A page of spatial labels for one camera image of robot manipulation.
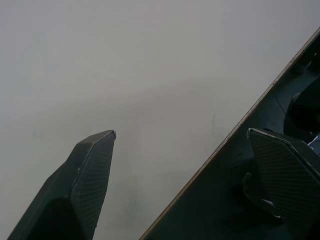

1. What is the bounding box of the black rounded machine part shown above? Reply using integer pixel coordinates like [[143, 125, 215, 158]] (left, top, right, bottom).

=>
[[283, 74, 320, 145]]

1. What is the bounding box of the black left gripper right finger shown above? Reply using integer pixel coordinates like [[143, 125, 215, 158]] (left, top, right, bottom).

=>
[[246, 127, 320, 240]]

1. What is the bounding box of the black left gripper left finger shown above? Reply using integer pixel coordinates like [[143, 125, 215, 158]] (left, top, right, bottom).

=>
[[6, 129, 118, 240]]

